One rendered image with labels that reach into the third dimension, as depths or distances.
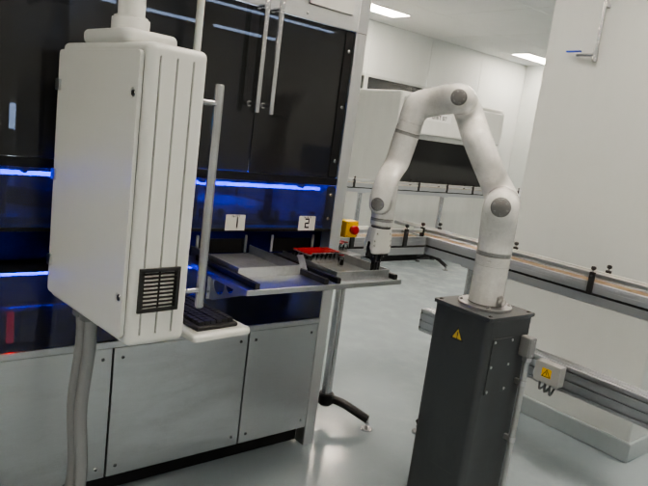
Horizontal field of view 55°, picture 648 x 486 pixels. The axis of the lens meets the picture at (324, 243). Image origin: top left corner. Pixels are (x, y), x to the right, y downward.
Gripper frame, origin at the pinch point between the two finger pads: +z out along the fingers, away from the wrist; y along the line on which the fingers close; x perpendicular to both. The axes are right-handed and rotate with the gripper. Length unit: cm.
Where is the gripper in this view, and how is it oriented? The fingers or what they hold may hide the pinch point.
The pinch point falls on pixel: (374, 266)
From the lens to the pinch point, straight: 236.5
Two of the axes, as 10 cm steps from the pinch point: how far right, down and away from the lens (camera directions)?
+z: -1.3, 9.8, 1.7
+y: -7.7, 0.1, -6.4
